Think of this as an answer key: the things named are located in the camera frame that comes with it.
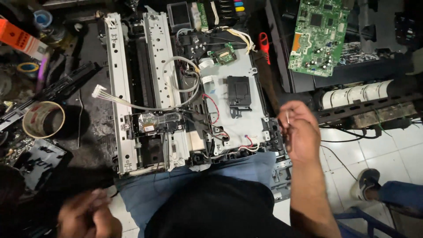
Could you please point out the person's left hand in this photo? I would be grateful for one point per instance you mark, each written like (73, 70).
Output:
(87, 218)

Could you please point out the person's right hand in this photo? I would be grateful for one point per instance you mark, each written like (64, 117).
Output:
(302, 135)

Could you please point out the person's left fingers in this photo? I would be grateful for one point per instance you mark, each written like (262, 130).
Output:
(97, 200)

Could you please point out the small metal screw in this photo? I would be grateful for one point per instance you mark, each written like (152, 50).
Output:
(287, 117)

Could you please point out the person's blue jeans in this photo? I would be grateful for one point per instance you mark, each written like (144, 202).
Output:
(158, 195)

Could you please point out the black printed sheet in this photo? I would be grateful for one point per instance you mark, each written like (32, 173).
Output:
(41, 162)

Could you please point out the print head carriage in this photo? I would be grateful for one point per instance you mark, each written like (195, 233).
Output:
(155, 122)

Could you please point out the clear packing tape roll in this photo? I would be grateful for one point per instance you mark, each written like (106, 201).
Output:
(33, 125)

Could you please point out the black scanner bar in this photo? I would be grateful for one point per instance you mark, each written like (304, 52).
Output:
(56, 91)

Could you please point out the person's black shirt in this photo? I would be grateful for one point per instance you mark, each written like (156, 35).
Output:
(218, 211)

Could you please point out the disassembled printer chassis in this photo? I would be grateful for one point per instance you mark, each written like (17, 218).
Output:
(158, 66)

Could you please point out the blue and yellow tape roll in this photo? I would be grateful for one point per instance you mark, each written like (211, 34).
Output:
(28, 67)

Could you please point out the black plastic module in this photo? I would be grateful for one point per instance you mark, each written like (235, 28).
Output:
(238, 91)

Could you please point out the orange and white carton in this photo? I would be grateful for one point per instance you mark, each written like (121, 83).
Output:
(19, 38)

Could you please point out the blue capped bottle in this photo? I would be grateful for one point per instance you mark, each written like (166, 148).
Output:
(43, 18)

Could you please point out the small green circuit board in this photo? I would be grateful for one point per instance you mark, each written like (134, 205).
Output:
(225, 56)

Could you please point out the clear plastic box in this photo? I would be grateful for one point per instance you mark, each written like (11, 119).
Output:
(179, 16)

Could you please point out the row of ink cartridges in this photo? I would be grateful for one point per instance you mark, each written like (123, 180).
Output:
(231, 10)

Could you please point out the large green circuit board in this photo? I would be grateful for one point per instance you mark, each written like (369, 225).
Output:
(317, 36)

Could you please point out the white paper feed roller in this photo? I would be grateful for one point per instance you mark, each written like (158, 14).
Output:
(353, 94)

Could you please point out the black printer housing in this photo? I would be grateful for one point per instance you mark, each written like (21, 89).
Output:
(373, 66)

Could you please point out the blue metal stool frame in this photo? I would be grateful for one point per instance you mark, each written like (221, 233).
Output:
(366, 219)

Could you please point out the black slotted rail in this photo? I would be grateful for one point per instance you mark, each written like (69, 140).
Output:
(363, 107)

